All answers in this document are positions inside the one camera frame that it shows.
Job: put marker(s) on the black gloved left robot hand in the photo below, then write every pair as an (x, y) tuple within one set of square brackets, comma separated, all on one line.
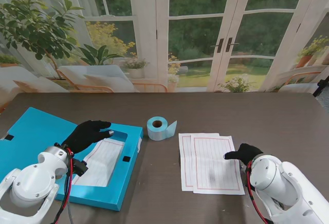
[(84, 136)]

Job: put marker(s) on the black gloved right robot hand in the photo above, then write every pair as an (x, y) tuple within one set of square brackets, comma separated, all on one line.
[(248, 153)]

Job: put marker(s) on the red lined paper sheet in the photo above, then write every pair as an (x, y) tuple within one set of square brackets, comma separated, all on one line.
[(185, 162), (102, 162), (216, 154)]

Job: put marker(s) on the blue file box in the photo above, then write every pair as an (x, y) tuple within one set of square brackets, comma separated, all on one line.
[(38, 131)]

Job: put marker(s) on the white peeled label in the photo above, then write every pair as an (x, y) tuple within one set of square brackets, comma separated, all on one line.
[(139, 144)]

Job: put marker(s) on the light blue label roll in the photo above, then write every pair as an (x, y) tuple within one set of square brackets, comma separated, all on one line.
[(156, 129)]

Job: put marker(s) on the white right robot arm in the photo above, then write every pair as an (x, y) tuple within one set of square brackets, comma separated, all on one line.
[(282, 185)]

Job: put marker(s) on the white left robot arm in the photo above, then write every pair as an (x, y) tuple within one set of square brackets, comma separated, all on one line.
[(33, 183)]

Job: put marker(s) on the black velcro patch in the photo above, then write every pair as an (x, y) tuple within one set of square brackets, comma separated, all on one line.
[(9, 137), (126, 159)]

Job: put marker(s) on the black backdrop stand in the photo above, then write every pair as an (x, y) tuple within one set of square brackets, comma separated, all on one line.
[(321, 86)]

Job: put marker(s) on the garden window backdrop banner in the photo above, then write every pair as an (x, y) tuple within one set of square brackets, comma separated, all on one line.
[(195, 41)]

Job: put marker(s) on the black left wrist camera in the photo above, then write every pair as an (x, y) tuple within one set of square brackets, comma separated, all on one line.
[(80, 168)]

